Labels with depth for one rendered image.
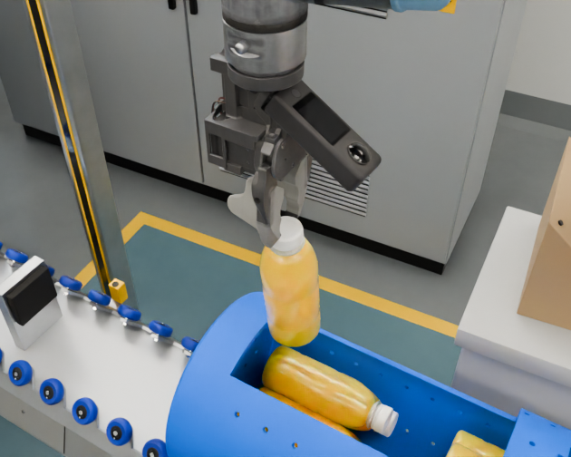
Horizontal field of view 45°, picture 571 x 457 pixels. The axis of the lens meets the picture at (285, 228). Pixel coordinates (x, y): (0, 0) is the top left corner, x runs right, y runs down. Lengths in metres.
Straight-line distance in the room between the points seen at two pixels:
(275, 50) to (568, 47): 2.97
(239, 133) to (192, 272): 2.09
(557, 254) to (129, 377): 0.75
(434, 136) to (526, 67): 1.32
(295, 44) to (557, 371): 0.67
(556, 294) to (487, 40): 1.19
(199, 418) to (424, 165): 1.65
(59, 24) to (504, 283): 0.90
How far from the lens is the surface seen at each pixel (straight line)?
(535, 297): 1.09
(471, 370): 1.16
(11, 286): 1.28
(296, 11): 0.60
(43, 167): 3.41
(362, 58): 2.29
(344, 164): 0.63
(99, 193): 1.58
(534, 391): 1.15
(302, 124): 0.63
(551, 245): 1.01
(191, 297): 2.64
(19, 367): 1.30
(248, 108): 0.67
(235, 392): 0.90
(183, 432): 0.95
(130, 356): 1.32
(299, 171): 0.72
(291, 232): 0.75
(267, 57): 0.60
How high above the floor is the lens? 1.96
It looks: 43 degrees down
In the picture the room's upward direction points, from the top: straight up
